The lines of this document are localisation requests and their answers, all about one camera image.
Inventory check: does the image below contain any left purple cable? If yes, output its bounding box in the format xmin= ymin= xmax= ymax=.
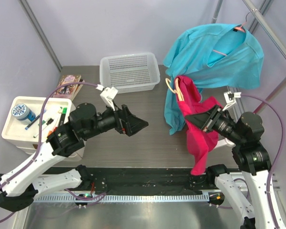
xmin=0 ymin=82 xmax=107 ymax=225

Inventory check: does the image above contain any illustrated book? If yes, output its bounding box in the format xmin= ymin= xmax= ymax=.
xmin=53 ymin=75 xmax=84 ymax=101

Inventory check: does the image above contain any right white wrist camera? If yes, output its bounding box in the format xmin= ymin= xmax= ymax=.
xmin=223 ymin=91 xmax=241 ymax=111

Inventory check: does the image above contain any blue pen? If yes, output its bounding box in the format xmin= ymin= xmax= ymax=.
xmin=25 ymin=114 xmax=41 ymax=130

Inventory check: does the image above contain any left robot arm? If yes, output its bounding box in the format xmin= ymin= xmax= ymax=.
xmin=0 ymin=103 xmax=149 ymax=212

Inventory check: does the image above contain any blue t shirt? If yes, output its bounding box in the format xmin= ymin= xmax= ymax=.
xmin=163 ymin=23 xmax=264 ymax=135

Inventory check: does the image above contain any grey clothes rack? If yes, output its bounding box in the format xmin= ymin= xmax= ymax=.
xmin=212 ymin=0 xmax=286 ymax=148

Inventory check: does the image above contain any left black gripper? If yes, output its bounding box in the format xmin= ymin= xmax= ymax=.
xmin=82 ymin=99 xmax=148 ymax=140

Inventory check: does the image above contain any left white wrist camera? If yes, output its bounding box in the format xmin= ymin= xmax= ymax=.
xmin=96 ymin=84 xmax=118 ymax=111

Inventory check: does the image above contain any black green marker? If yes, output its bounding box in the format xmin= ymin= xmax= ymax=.
xmin=58 ymin=107 xmax=67 ymax=126

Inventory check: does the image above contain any white plastic basket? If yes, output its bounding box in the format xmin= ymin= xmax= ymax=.
xmin=100 ymin=52 xmax=160 ymax=94

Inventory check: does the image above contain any white slotted cable duct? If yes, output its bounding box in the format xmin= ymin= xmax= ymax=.
xmin=34 ymin=192 xmax=209 ymax=203

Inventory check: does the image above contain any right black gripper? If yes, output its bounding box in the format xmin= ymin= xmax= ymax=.
xmin=185 ymin=103 xmax=244 ymax=144

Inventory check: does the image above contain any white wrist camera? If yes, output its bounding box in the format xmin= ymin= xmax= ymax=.
xmin=96 ymin=84 xmax=118 ymax=111
xmin=223 ymin=91 xmax=241 ymax=111

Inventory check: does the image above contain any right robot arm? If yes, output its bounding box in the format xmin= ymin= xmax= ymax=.
xmin=185 ymin=105 xmax=286 ymax=229

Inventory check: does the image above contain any white drawer organizer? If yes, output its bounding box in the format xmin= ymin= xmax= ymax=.
xmin=1 ymin=96 xmax=75 ymax=155

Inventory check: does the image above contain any black cap marker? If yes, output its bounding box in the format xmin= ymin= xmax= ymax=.
xmin=33 ymin=118 xmax=54 ymax=138

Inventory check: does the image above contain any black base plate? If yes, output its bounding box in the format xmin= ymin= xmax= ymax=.
xmin=45 ymin=167 xmax=234 ymax=195

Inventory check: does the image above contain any wooden hanger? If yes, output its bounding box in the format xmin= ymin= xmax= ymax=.
xmin=165 ymin=77 xmax=185 ymax=102

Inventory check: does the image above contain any pink t shirt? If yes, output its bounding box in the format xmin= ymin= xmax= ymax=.
xmin=174 ymin=75 xmax=224 ymax=177

